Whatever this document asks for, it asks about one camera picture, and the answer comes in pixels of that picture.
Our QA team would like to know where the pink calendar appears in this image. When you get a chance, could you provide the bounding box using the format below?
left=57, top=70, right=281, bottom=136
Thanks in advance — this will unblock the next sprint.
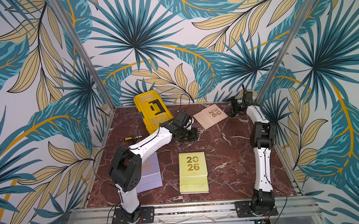
left=193, top=104, right=228, bottom=129

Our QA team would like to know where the green calendar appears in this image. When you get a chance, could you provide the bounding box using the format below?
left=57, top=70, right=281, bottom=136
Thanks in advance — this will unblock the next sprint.
left=178, top=152, right=209, bottom=195

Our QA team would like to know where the purple calendar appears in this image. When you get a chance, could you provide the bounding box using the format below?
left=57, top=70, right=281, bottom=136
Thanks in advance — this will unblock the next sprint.
left=136, top=152, right=163, bottom=193

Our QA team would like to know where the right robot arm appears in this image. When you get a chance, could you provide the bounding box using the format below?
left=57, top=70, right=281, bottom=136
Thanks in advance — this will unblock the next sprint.
left=231, top=90, right=278, bottom=216

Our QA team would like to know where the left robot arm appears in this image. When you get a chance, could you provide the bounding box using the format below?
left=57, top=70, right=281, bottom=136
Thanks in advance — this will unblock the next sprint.
left=109, top=111, right=198, bottom=223

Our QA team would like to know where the yellow plastic toolbox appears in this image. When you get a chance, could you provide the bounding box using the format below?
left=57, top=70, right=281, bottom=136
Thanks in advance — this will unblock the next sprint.
left=134, top=90, right=174, bottom=134

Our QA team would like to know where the yellow black screwdriver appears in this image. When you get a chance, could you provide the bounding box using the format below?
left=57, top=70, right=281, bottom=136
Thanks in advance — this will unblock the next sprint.
left=125, top=135, right=142, bottom=142

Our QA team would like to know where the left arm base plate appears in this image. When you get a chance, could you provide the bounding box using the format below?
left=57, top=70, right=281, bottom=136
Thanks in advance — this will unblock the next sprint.
left=111, top=206, right=155, bottom=224

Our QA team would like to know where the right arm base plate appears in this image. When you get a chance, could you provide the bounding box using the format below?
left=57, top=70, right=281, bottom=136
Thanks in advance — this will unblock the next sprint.
left=234, top=200, right=279, bottom=218

